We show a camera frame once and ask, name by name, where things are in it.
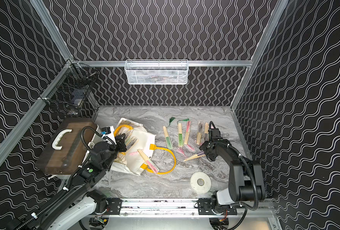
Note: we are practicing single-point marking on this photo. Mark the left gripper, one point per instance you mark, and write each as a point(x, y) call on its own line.
point(120, 143)

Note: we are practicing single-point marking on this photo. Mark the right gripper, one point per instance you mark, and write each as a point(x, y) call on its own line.
point(202, 146)

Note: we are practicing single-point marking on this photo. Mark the purple paper folding fan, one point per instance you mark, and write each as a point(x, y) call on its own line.
point(201, 154)

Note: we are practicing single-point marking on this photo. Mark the grey paper folding fan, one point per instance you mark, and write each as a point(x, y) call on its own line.
point(199, 132)

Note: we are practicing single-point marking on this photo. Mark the green paper folding fan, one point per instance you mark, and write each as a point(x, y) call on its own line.
point(180, 136)

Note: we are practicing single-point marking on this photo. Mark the white tote bag yellow handles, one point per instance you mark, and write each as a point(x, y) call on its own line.
point(140, 146)

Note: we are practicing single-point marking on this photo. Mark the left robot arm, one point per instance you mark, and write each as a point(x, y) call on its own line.
point(77, 199)

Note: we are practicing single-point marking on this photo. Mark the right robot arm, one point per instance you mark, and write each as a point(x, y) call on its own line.
point(245, 184)

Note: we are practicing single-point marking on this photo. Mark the brown lidded storage box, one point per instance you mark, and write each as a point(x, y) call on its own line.
point(65, 151)

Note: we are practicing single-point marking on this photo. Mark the white tape roll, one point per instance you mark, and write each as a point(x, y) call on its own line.
point(200, 182)

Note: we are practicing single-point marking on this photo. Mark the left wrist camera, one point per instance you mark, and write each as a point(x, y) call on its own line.
point(108, 132)

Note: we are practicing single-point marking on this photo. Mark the black wire wall basket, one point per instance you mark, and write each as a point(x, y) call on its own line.
point(73, 91)

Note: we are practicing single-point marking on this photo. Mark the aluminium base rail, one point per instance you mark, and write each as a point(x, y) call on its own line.
point(141, 207)

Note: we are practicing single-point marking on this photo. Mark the white wire wall basket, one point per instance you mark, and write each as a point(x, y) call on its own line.
point(157, 71)

